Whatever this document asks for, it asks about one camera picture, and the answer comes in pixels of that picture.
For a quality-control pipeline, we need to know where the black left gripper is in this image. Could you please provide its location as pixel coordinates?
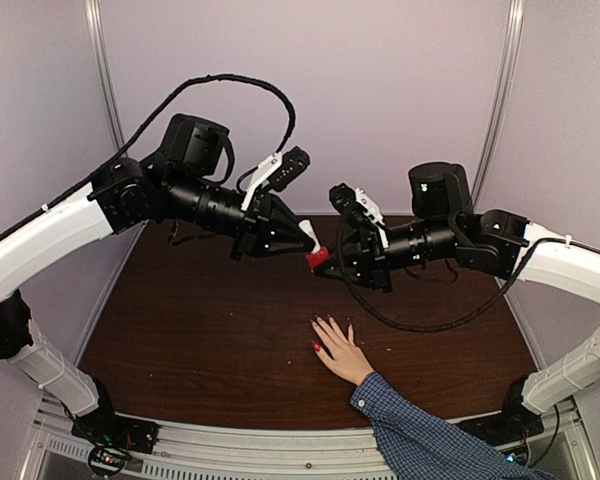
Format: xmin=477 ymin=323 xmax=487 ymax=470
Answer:
xmin=165 ymin=168 xmax=317 ymax=261

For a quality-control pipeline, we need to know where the round green circuit board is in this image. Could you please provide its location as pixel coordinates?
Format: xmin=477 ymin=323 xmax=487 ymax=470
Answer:
xmin=87 ymin=446 xmax=131 ymax=477

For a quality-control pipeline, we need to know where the left aluminium corner post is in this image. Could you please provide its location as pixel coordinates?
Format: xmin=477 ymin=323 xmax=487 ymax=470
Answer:
xmin=84 ymin=0 xmax=125 ymax=150

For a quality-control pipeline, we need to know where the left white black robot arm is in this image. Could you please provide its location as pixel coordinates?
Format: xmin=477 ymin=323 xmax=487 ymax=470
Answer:
xmin=0 ymin=114 xmax=317 ymax=444

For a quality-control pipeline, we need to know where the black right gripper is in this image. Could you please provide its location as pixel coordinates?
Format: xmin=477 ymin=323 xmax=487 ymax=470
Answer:
xmin=312 ymin=217 xmax=459 ymax=294

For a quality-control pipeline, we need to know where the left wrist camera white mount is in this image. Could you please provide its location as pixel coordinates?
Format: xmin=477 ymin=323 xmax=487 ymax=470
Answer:
xmin=240 ymin=146 xmax=310 ymax=212

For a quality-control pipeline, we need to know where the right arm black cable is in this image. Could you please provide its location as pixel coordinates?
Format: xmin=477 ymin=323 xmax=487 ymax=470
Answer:
xmin=335 ymin=219 xmax=531 ymax=332

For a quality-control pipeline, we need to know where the red nail polish bottle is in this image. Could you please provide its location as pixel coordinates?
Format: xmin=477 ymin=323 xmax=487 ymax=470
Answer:
xmin=305 ymin=246 xmax=330 ymax=271

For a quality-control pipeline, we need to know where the aluminium corner post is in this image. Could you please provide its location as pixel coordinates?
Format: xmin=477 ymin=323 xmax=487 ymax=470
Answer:
xmin=471 ymin=0 xmax=526 ymax=205
xmin=84 ymin=0 xmax=125 ymax=150

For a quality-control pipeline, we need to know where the pale hand with long nails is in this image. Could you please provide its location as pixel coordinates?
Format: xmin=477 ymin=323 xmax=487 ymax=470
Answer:
xmin=311 ymin=316 xmax=374 ymax=387

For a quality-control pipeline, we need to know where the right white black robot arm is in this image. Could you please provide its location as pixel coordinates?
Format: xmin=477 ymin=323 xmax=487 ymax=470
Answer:
xmin=307 ymin=161 xmax=600 ymax=442

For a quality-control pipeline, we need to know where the blue checked shirt forearm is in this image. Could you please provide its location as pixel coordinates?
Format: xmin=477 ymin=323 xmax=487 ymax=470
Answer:
xmin=350 ymin=373 xmax=552 ymax=480

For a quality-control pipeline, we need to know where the white nail polish cap brush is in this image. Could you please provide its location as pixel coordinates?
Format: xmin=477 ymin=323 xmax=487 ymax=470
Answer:
xmin=298 ymin=219 xmax=322 ymax=254

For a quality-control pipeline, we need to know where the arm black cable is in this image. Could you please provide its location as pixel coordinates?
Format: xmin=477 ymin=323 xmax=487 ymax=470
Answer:
xmin=0 ymin=74 xmax=297 ymax=251
xmin=335 ymin=219 xmax=531 ymax=332

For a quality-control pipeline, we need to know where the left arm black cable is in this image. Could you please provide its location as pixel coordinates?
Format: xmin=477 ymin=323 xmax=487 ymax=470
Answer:
xmin=0 ymin=74 xmax=297 ymax=251

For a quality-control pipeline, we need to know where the right aluminium corner post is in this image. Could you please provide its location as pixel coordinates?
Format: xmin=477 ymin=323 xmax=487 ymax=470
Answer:
xmin=471 ymin=0 xmax=526 ymax=205

